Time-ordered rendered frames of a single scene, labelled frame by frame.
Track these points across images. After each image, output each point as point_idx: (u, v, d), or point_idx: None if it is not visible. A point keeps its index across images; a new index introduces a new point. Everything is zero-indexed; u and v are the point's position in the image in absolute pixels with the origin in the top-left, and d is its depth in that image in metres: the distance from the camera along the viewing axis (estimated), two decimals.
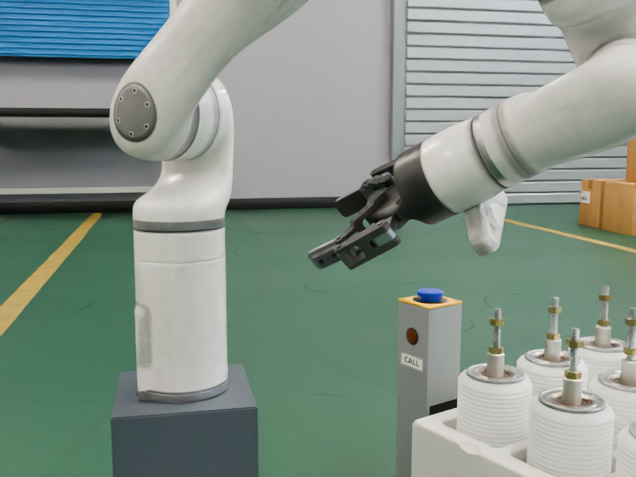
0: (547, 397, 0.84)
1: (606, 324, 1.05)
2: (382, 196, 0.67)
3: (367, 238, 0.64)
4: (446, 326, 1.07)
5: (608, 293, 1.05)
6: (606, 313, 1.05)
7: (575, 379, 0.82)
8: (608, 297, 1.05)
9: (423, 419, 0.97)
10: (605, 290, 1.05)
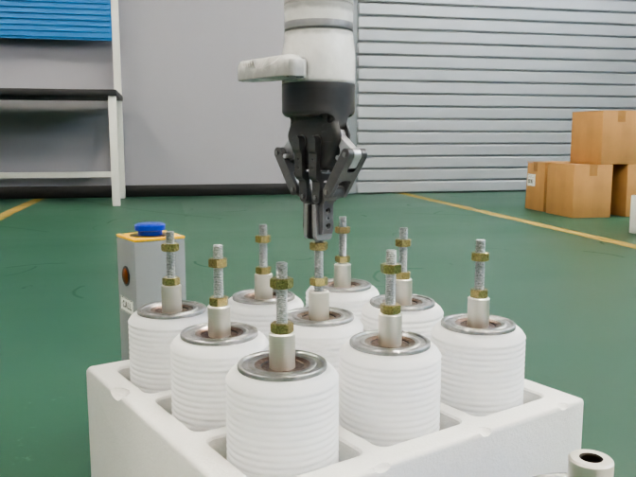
0: (193, 329, 0.70)
1: (343, 260, 0.91)
2: None
3: (294, 167, 0.78)
4: (162, 264, 0.92)
5: (344, 225, 0.91)
6: (343, 248, 0.91)
7: (218, 306, 0.68)
8: (343, 229, 0.90)
9: (100, 365, 0.82)
10: (341, 220, 0.90)
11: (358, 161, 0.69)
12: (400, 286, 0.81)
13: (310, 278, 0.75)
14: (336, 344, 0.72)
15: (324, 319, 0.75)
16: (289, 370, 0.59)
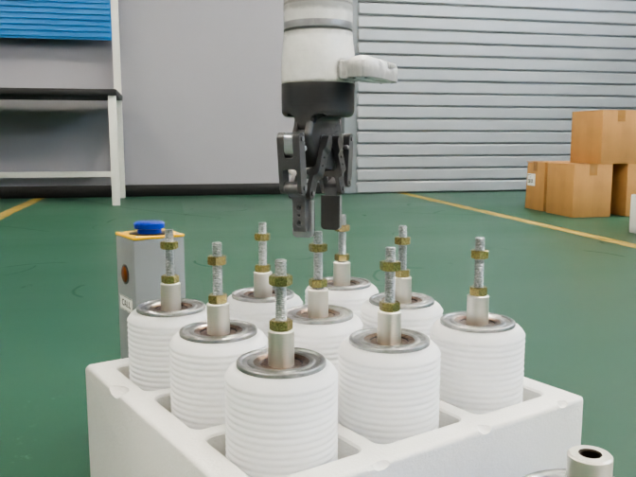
0: (192, 327, 0.70)
1: (342, 258, 0.91)
2: None
3: (281, 156, 0.68)
4: (161, 262, 0.92)
5: (344, 223, 0.90)
6: (342, 246, 0.91)
7: (217, 304, 0.68)
8: (342, 227, 0.90)
9: (99, 363, 0.82)
10: None
11: None
12: (399, 284, 0.81)
13: (322, 281, 0.74)
14: (336, 341, 0.72)
15: (323, 317, 0.75)
16: (288, 367, 0.59)
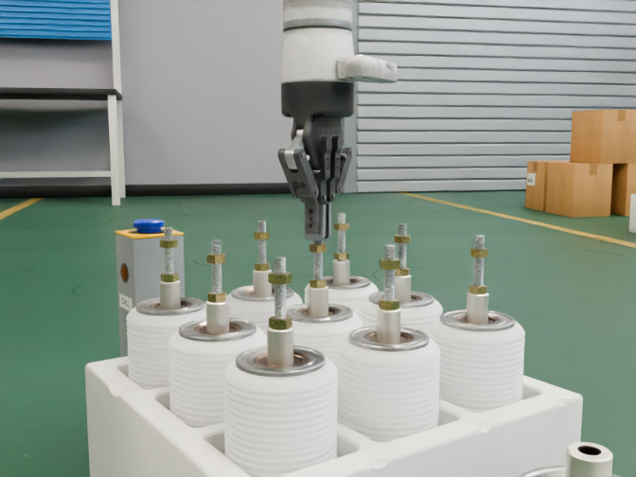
0: (191, 326, 0.70)
1: (342, 257, 0.91)
2: None
3: (287, 171, 0.69)
4: (160, 261, 0.92)
5: (344, 221, 0.90)
6: (342, 245, 0.91)
7: (216, 302, 0.68)
8: (342, 226, 0.90)
9: (98, 362, 0.82)
10: (340, 217, 0.90)
11: (339, 158, 0.79)
12: (399, 282, 0.81)
13: None
14: (296, 339, 0.72)
15: (314, 315, 0.75)
16: (287, 365, 0.58)
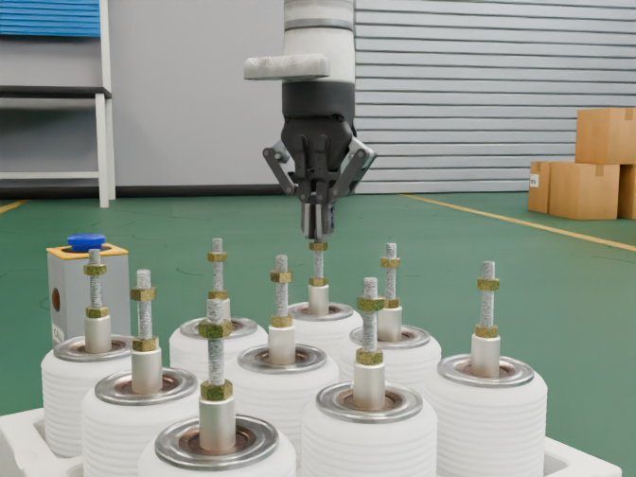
0: (114, 380, 0.53)
1: (311, 281, 0.76)
2: None
3: None
4: None
5: (313, 239, 0.75)
6: (314, 267, 0.75)
7: (143, 351, 0.52)
8: (311, 244, 0.75)
9: (12, 415, 0.66)
10: None
11: (370, 160, 0.71)
12: (387, 316, 0.65)
13: None
14: (252, 396, 0.56)
15: (277, 362, 0.59)
16: (225, 450, 0.42)
